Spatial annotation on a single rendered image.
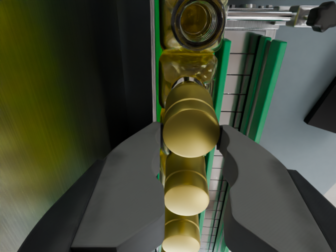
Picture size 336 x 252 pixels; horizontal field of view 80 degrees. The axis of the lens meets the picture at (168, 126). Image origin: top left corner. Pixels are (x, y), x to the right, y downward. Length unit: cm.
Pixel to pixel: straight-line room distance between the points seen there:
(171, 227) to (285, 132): 53
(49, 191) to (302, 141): 64
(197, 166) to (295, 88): 48
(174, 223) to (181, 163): 6
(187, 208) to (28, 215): 12
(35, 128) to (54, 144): 3
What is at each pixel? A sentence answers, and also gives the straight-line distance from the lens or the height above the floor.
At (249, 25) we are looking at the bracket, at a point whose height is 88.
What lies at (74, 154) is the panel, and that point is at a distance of 25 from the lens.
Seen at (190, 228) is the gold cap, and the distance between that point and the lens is 20.
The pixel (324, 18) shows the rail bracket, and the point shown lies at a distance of 30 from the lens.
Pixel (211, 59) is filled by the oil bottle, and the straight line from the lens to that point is 19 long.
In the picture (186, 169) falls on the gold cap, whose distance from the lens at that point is 16.
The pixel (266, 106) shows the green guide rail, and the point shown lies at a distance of 35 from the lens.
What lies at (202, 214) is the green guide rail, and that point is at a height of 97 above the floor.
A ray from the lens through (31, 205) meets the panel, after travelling 20.
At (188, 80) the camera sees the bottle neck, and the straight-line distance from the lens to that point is 17.
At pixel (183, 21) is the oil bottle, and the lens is 20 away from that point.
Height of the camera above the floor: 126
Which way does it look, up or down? 60 degrees down
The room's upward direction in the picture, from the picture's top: 173 degrees counter-clockwise
